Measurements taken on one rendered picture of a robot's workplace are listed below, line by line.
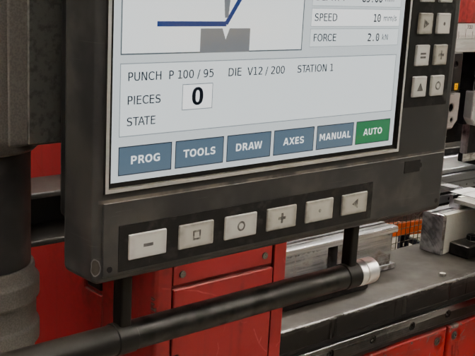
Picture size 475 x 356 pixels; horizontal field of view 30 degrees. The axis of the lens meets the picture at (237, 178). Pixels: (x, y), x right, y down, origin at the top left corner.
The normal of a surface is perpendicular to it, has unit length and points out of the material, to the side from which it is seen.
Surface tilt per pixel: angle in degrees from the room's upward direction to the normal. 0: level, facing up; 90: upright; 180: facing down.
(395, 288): 0
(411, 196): 90
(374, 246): 90
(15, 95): 90
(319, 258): 90
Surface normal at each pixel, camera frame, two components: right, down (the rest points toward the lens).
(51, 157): -0.76, 0.11
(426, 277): 0.05, -0.97
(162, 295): 0.65, 0.21
